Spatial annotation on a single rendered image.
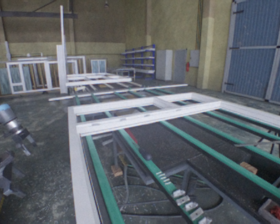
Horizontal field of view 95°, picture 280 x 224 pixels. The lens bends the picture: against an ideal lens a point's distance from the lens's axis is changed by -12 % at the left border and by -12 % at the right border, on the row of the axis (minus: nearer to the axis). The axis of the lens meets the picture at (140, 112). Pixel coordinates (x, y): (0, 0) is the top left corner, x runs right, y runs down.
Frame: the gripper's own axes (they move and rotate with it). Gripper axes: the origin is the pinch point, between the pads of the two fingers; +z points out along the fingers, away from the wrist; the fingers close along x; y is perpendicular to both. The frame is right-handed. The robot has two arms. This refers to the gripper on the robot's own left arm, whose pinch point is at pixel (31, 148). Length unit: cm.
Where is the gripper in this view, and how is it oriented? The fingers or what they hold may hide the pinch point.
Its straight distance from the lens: 121.1
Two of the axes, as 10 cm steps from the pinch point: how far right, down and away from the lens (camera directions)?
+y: 8.5, -4.9, 1.9
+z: 4.2, 8.5, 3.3
